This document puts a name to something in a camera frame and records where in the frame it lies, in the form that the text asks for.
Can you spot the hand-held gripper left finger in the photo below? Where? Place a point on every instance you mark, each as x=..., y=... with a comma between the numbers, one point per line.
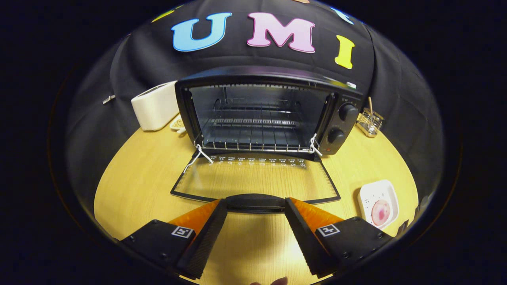
x=206, y=241

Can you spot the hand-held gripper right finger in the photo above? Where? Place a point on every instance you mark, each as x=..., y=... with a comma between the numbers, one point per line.
x=305, y=237

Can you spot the pink ham slice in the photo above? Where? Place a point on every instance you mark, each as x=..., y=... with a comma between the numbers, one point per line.
x=381, y=211

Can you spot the white square dish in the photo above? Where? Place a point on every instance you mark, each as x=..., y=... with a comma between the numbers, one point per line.
x=372, y=192

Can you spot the black toaster oven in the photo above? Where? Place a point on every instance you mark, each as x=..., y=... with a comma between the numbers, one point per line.
x=344, y=128

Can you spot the metal oven rack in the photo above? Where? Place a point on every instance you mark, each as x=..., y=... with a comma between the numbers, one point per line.
x=253, y=122

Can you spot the white pop-up toaster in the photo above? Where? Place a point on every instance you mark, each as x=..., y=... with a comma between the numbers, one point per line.
x=152, y=107

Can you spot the silver clip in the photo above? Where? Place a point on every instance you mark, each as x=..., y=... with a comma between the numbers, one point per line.
x=108, y=99

